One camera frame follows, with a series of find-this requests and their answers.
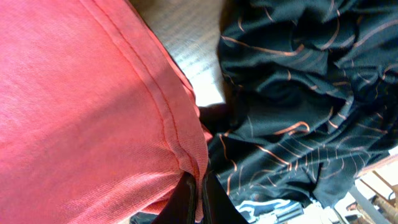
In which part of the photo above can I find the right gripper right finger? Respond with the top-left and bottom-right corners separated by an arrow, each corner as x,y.
202,172 -> 248,224

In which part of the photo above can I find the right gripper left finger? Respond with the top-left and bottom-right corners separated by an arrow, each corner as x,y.
152,172 -> 197,224

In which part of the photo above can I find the red t-shirt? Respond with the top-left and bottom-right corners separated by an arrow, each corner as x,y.
1,0 -> 208,223

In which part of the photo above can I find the black orange patterned jersey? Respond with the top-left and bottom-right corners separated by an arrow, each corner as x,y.
130,0 -> 398,224

